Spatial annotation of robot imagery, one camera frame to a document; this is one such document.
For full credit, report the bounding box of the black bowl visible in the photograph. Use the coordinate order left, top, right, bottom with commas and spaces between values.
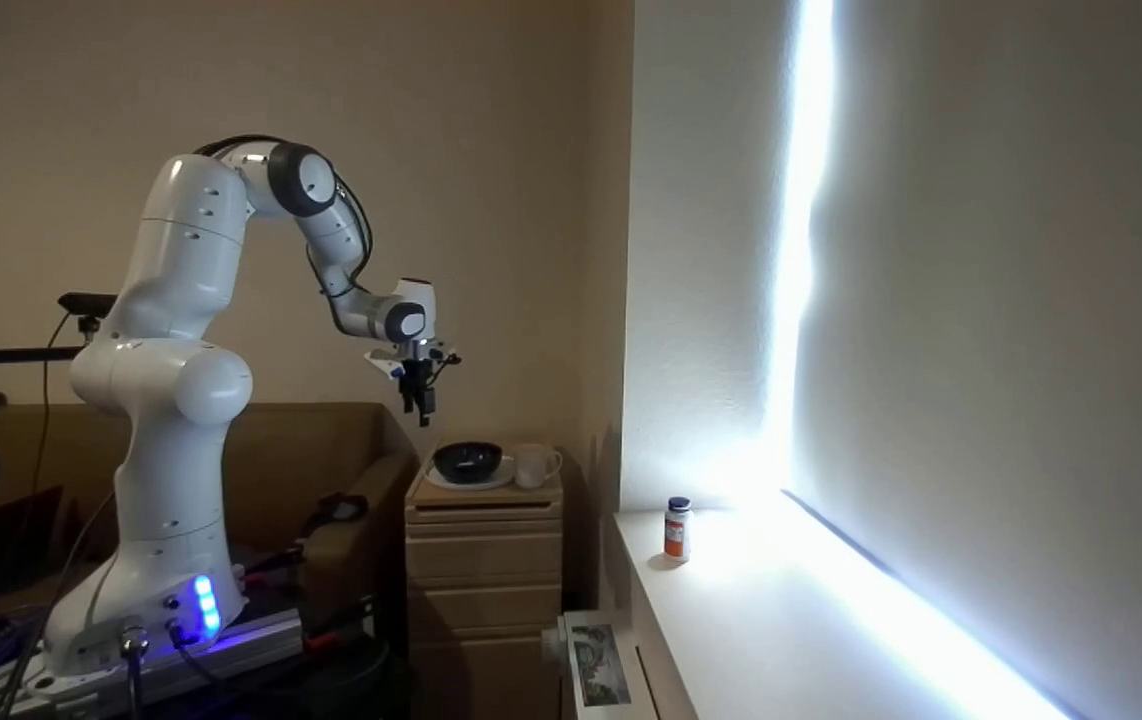
432, 441, 505, 486

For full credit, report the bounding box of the brown sofa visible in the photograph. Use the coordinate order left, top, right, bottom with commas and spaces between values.
0, 401, 421, 651

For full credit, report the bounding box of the white plate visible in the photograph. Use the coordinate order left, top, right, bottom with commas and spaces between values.
423, 462, 518, 492

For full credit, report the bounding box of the white mug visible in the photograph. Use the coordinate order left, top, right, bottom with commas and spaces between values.
511, 443, 565, 490

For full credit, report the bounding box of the black device on sofa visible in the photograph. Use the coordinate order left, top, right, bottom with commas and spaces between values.
299, 491, 370, 542

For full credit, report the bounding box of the wooden drawer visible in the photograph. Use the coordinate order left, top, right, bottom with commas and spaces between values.
407, 585, 563, 635
409, 638, 563, 720
407, 533, 563, 582

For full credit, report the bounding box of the wooden drawer cabinet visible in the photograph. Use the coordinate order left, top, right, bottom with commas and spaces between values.
404, 462, 566, 720

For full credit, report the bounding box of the white orange pill bottle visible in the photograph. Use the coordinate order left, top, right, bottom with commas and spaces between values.
663, 496, 693, 563

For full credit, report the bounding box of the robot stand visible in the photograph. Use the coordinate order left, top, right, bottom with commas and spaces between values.
0, 608, 308, 720

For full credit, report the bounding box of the white box with picture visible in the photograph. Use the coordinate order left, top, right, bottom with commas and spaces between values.
553, 609, 660, 720

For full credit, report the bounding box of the white window blind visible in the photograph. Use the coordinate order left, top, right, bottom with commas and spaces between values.
781, 0, 1142, 720

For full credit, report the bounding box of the camera on mount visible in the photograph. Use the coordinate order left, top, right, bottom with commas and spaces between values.
0, 291, 119, 368

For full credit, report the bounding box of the black cable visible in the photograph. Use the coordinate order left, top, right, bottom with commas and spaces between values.
29, 312, 74, 501

